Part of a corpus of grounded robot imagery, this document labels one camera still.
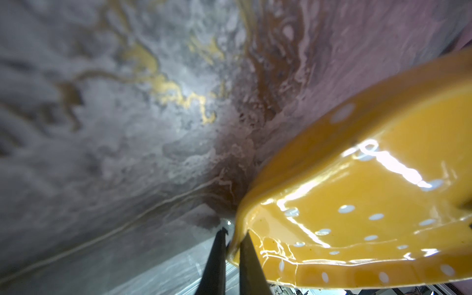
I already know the yellow polka dot plate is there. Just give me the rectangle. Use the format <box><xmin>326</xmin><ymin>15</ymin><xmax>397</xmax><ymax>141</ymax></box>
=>
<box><xmin>227</xmin><ymin>48</ymin><xmax>472</xmax><ymax>289</ymax></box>

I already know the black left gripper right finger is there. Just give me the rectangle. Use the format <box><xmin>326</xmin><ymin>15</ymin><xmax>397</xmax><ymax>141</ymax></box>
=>
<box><xmin>239</xmin><ymin>233</ymin><xmax>272</xmax><ymax>295</ymax></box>

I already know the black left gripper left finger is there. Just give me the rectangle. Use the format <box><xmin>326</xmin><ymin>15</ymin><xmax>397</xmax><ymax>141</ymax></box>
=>
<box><xmin>195</xmin><ymin>227</ymin><xmax>228</xmax><ymax>295</ymax></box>

